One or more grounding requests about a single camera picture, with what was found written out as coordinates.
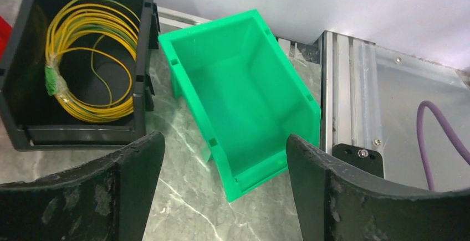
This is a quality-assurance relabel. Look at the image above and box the green plastic bin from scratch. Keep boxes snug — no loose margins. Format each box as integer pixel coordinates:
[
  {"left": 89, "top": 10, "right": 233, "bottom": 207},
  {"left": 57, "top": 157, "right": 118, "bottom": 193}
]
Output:
[{"left": 159, "top": 9, "right": 321, "bottom": 202}]

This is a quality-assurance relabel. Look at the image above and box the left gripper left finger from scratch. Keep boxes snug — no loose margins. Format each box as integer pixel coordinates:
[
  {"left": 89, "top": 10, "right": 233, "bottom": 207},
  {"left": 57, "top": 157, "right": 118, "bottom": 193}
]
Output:
[{"left": 1, "top": 131, "right": 165, "bottom": 240}]

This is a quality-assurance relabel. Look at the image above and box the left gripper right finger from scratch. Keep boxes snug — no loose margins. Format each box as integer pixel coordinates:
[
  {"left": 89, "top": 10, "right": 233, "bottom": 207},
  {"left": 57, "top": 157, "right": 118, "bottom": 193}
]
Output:
[{"left": 286, "top": 134, "right": 469, "bottom": 240}]

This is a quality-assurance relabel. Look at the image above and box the black plastic bin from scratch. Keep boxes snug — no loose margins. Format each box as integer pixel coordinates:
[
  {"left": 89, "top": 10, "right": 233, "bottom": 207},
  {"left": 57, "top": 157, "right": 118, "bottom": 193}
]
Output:
[{"left": 1, "top": 0, "right": 159, "bottom": 151}]

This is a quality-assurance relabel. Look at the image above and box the yellow cable coil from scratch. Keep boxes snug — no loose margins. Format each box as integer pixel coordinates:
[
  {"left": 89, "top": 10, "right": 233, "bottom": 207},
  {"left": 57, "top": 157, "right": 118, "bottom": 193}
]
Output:
[{"left": 44, "top": 0, "right": 141, "bottom": 124}]

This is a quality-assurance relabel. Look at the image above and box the red plastic bin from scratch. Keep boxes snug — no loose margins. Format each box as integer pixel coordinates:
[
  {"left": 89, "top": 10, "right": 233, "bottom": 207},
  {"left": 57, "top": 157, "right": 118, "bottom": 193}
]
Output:
[{"left": 0, "top": 16, "right": 12, "bottom": 58}]

